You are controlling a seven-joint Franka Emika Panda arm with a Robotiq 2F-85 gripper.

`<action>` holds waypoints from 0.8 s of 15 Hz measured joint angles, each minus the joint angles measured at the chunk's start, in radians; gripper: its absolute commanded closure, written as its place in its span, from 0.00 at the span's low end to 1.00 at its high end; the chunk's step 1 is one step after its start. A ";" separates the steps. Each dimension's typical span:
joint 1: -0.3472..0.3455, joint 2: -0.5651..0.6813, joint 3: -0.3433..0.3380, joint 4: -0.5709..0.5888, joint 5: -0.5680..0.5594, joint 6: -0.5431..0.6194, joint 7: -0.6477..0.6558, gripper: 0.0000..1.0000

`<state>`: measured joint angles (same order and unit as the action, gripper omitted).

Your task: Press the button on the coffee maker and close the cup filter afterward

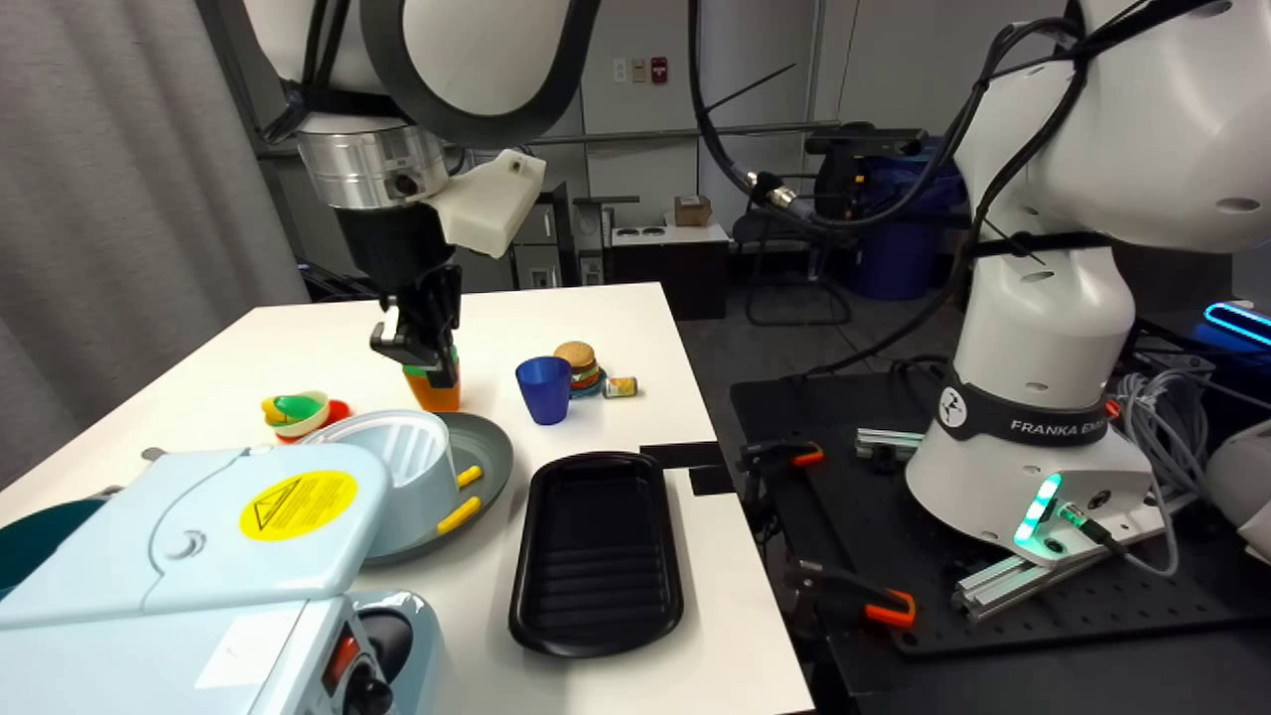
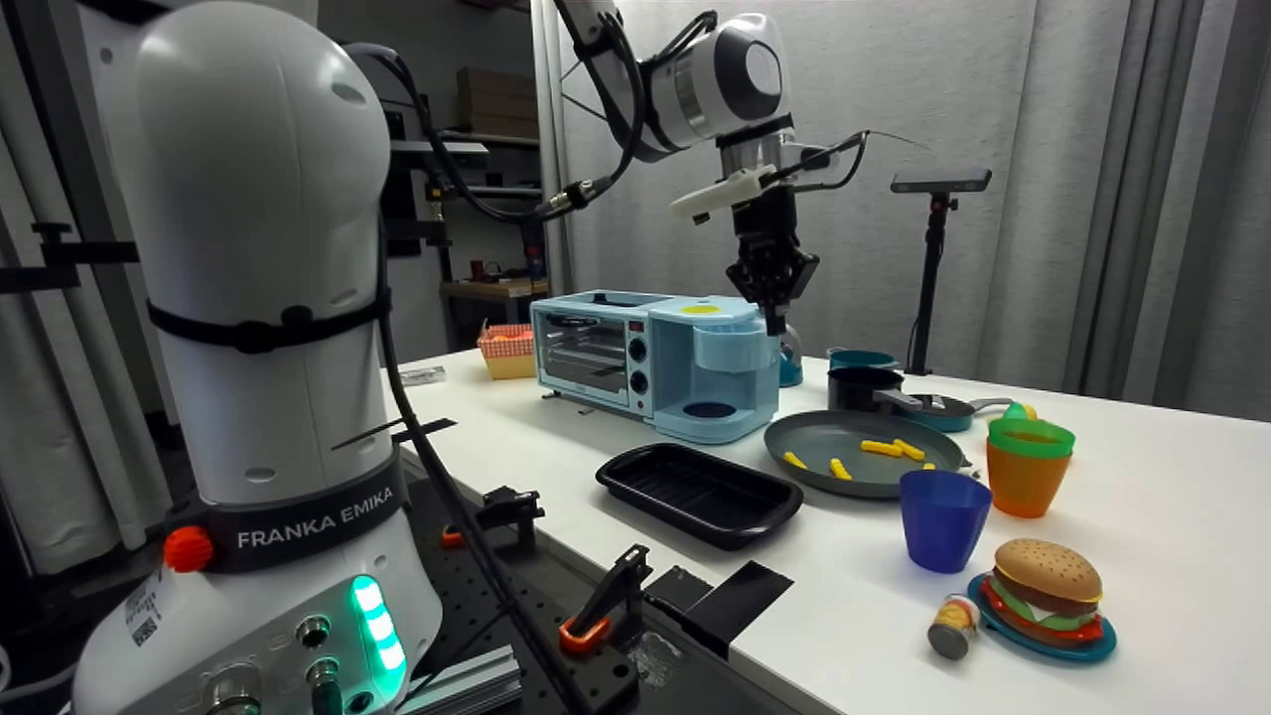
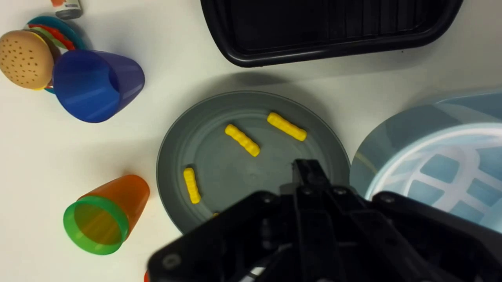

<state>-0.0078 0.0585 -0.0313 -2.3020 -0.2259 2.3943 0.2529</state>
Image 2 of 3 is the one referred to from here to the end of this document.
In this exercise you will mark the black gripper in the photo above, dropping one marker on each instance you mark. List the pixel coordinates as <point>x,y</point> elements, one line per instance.
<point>764,224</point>

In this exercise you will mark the light blue coffee maker station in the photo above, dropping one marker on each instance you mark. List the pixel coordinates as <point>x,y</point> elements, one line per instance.
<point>596,351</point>

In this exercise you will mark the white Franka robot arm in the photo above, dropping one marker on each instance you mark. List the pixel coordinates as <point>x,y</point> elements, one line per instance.
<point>253,199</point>

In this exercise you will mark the blue plastic cup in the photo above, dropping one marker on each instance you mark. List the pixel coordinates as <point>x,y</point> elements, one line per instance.
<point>942,523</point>

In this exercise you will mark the orange cup with green rim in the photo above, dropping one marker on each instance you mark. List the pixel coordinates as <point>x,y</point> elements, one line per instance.
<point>1026,483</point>

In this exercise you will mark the teal toy pot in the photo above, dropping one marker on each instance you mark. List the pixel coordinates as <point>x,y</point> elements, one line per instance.
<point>858,359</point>

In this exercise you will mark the black toy pot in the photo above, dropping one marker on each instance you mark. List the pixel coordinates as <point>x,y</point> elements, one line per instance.
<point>858,388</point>

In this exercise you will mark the yellow toy fry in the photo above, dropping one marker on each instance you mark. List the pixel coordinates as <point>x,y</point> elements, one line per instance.
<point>888,449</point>
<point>795,464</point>
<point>839,469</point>

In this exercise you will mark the black tripod stand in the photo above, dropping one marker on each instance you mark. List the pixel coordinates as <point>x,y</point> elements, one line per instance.
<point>937,181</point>

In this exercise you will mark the black toy frying pan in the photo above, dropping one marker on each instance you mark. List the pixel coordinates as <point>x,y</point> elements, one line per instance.
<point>933,416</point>

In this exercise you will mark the grey round plate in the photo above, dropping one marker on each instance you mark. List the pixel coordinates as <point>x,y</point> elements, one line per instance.
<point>858,478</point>

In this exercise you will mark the black rectangular tray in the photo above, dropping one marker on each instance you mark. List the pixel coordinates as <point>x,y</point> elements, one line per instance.
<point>690,497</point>

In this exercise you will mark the background shelf unit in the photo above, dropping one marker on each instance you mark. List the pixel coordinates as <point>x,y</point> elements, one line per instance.
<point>496,287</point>

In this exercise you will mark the orange toy basket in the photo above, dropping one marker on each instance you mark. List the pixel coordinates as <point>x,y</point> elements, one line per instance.
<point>504,356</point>

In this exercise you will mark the green yellow red toy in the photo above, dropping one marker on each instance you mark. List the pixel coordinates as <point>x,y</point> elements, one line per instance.
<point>1017,409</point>

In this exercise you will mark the black clamp with orange grip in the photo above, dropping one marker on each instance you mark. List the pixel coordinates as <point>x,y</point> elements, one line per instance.
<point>599,597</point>
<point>511,509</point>

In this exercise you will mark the small toy can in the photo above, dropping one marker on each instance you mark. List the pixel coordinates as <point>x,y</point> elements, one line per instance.
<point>952,634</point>

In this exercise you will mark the toy hamburger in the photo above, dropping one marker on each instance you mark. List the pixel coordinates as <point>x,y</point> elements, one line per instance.
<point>1046,569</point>

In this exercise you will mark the black perforated base board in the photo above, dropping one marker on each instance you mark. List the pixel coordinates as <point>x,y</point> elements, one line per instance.
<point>659,677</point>

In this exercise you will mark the small blue toy plate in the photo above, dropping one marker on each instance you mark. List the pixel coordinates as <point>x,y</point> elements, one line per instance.
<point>1059,653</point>

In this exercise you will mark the black stand bar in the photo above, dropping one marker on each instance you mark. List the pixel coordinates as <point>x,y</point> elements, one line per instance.
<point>66,250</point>

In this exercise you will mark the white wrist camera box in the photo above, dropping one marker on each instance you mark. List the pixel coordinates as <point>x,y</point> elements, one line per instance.
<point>721,191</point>

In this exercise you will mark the long black bracket plate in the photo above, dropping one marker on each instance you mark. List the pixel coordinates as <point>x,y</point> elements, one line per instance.
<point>740,600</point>

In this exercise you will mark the short black bracket plate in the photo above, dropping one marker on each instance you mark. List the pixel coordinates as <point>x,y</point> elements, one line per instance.
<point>674,595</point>

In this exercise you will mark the aluminium extrusion rail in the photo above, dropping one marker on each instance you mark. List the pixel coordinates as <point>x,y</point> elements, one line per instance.
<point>463,679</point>

